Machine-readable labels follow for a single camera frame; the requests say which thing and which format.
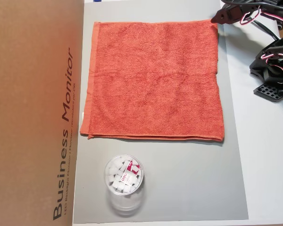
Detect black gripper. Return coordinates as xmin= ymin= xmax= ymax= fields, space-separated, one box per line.
xmin=210 ymin=0 xmax=262 ymax=24

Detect orange terry towel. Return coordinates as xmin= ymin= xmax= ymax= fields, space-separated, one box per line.
xmin=79 ymin=19 xmax=225 ymax=142

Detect grey table mat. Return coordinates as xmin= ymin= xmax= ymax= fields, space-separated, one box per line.
xmin=72 ymin=0 xmax=250 ymax=224

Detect red labelled eraser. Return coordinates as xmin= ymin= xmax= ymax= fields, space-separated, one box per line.
xmin=119 ymin=160 xmax=142 ymax=186

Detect white eraser cubes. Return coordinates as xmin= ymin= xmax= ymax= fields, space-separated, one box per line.
xmin=106 ymin=158 xmax=142 ymax=194

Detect clear plastic jar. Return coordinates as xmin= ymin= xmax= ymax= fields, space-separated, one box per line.
xmin=103 ymin=154 xmax=146 ymax=217

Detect brown cardboard monitor box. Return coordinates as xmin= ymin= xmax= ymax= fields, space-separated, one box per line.
xmin=0 ymin=0 xmax=85 ymax=226

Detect black cable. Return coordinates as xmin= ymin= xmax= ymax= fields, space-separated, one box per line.
xmin=250 ymin=20 xmax=282 ymax=40

